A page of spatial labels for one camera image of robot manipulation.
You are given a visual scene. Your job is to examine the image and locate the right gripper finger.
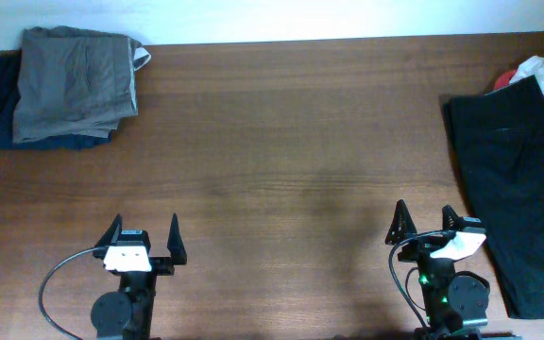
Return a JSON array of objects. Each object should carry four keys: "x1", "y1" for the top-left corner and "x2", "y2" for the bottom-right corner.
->
[
  {"x1": 442, "y1": 205, "x2": 464, "y2": 231},
  {"x1": 384, "y1": 199, "x2": 417, "y2": 245}
]

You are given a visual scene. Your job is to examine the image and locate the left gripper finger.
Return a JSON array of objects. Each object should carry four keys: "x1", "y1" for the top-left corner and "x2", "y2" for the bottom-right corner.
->
[
  {"x1": 96, "y1": 213, "x2": 123, "y2": 247},
  {"x1": 167, "y1": 213, "x2": 187, "y2": 265}
]

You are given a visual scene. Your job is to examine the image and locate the black shorts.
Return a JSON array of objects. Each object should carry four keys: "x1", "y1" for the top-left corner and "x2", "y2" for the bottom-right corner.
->
[{"x1": 443, "y1": 76, "x2": 544, "y2": 319}]

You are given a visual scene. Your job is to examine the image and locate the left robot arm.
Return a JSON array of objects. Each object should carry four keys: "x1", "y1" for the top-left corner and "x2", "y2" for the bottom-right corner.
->
[{"x1": 91, "y1": 215, "x2": 187, "y2": 340}]

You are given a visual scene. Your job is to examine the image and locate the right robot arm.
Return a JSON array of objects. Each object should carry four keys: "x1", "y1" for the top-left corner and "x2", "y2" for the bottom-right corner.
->
[{"x1": 384, "y1": 199, "x2": 517, "y2": 340}]

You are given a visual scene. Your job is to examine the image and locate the red cloth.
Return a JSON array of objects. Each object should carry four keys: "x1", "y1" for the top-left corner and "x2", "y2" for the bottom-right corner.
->
[{"x1": 493, "y1": 70, "x2": 517, "y2": 91}]

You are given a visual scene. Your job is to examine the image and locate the grey folded trousers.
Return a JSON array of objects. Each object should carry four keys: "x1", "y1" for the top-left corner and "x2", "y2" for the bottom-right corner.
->
[{"x1": 12, "y1": 26, "x2": 151, "y2": 144}]

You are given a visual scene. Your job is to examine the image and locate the navy folded garment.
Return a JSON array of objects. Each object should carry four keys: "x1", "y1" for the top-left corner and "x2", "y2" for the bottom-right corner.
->
[{"x1": 0, "y1": 52, "x2": 111, "y2": 150}]

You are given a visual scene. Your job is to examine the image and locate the left black cable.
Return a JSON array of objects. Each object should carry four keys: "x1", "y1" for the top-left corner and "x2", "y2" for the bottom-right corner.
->
[{"x1": 37, "y1": 246, "x2": 109, "y2": 340}]

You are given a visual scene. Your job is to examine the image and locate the black cable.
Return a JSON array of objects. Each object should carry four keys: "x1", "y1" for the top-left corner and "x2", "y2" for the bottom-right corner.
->
[
  {"x1": 387, "y1": 229, "x2": 457, "y2": 332},
  {"x1": 37, "y1": 246, "x2": 109, "y2": 340}
]

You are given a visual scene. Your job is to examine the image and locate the right black cable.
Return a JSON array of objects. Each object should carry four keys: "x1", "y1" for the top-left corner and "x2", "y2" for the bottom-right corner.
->
[{"x1": 387, "y1": 229, "x2": 457, "y2": 332}]

